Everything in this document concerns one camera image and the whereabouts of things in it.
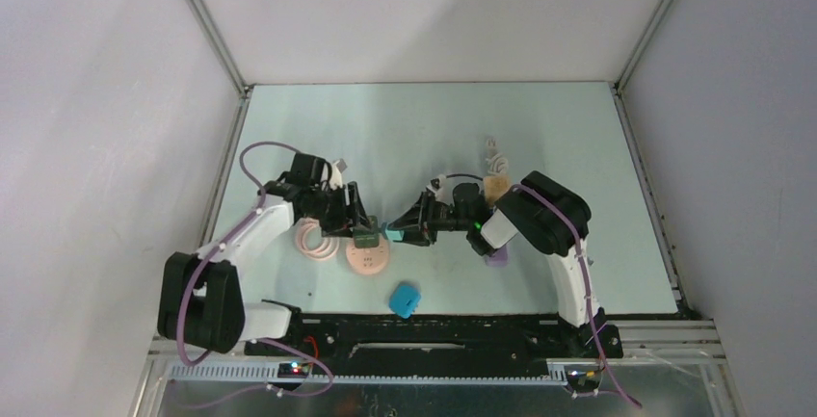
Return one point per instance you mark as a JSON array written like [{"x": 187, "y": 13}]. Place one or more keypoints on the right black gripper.
[{"x": 421, "y": 214}]

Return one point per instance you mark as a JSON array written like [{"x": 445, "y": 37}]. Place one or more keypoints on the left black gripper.
[{"x": 339, "y": 226}]

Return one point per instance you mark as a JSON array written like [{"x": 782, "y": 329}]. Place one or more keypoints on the teal small cube adapter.
[{"x": 392, "y": 235}]

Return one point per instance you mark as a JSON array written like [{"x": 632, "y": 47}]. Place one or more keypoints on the dark green cube socket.
[{"x": 367, "y": 236}]

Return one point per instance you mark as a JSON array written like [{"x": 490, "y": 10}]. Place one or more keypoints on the beige cube socket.
[{"x": 495, "y": 186}]

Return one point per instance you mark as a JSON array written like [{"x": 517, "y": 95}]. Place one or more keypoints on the purple power strip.
[{"x": 498, "y": 259}]

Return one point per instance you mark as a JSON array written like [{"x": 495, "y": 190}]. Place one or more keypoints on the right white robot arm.
[{"x": 551, "y": 218}]

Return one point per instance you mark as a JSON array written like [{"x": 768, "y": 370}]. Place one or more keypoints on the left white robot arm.
[{"x": 201, "y": 300}]

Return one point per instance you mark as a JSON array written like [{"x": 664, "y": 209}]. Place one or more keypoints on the round pink power strip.
[{"x": 368, "y": 261}]

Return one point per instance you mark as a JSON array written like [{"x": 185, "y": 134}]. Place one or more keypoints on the light blue flat adapter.
[{"x": 404, "y": 300}]

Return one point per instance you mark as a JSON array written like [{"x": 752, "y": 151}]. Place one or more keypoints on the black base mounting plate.
[{"x": 448, "y": 346}]

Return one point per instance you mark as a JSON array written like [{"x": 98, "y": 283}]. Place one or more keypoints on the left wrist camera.
[{"x": 334, "y": 174}]

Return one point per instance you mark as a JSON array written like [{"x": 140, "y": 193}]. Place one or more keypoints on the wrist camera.
[
  {"x": 437, "y": 186},
  {"x": 334, "y": 174}
]

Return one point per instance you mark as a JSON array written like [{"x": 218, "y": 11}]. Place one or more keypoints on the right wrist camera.
[{"x": 437, "y": 186}]

